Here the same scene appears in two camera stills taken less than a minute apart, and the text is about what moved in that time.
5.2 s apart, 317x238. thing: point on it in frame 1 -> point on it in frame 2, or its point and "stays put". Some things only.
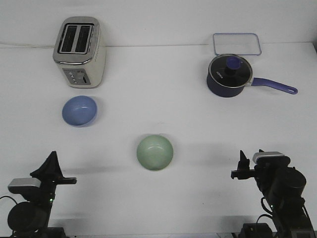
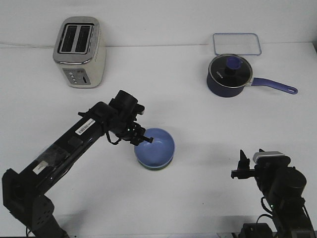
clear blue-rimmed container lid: (237, 44) stays put
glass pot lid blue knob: (230, 70) stays put
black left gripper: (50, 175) -> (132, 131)
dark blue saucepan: (228, 75) stays put
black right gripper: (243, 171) stays put
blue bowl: (79, 110) -> (160, 152)
